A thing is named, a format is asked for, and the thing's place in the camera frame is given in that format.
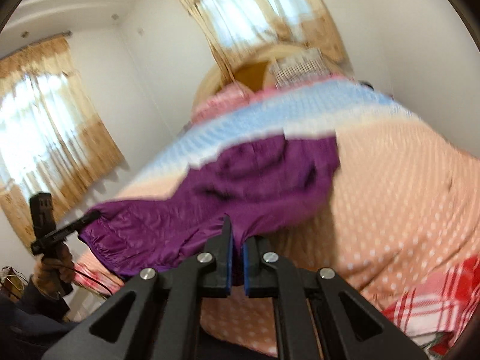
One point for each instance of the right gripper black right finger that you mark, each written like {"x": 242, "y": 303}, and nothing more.
{"x": 317, "y": 314}

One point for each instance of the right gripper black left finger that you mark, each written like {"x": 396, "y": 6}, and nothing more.
{"x": 155, "y": 315}

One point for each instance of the purple puffer jacket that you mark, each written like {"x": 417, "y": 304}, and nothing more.
{"x": 261, "y": 186}

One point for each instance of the person's left hand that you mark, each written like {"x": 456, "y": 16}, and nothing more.
{"x": 53, "y": 276}

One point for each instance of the beige curtain on side window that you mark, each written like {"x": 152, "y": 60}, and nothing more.
{"x": 52, "y": 138}

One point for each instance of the red plaid blanket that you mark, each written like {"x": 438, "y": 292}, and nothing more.
{"x": 436, "y": 312}

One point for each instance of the polka dot bed cover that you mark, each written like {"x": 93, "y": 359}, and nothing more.
{"x": 404, "y": 202}

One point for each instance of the folded pink quilt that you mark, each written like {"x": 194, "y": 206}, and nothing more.
{"x": 233, "y": 96}

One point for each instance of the striped grey pillow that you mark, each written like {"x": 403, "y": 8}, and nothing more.
{"x": 300, "y": 67}

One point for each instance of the round wooden headboard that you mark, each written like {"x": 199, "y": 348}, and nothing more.
{"x": 253, "y": 71}

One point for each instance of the beige curtain behind headboard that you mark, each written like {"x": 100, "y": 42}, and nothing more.
{"x": 237, "y": 29}

